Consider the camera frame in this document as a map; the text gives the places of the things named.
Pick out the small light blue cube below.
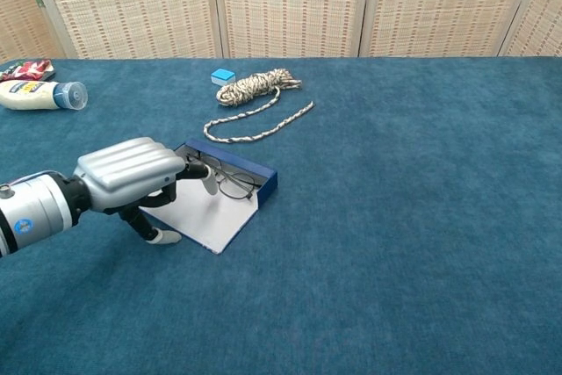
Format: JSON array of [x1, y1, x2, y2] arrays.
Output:
[[210, 69, 237, 87]]

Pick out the beige braided rope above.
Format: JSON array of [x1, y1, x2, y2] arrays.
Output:
[[203, 68, 316, 145]]

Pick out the blue glasses case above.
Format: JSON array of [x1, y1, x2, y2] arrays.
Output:
[[140, 139, 278, 256]]

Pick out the red snack pouch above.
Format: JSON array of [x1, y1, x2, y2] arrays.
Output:
[[0, 59, 57, 83]]

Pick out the blue table cloth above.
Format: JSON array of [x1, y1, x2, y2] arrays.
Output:
[[0, 56, 562, 375]]

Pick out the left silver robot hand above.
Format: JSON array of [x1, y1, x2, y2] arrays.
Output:
[[72, 136, 220, 247]]

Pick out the black wire-frame eyeglasses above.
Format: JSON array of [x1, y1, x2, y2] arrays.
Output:
[[184, 153, 264, 200]]

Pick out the woven folding screen panel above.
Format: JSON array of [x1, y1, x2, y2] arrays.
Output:
[[500, 0, 562, 58], [359, 0, 550, 58], [0, 0, 67, 64], [210, 0, 374, 59], [17, 0, 229, 60]]

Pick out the mayonnaise squeeze bottle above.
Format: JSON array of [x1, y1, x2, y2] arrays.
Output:
[[0, 79, 89, 112]]

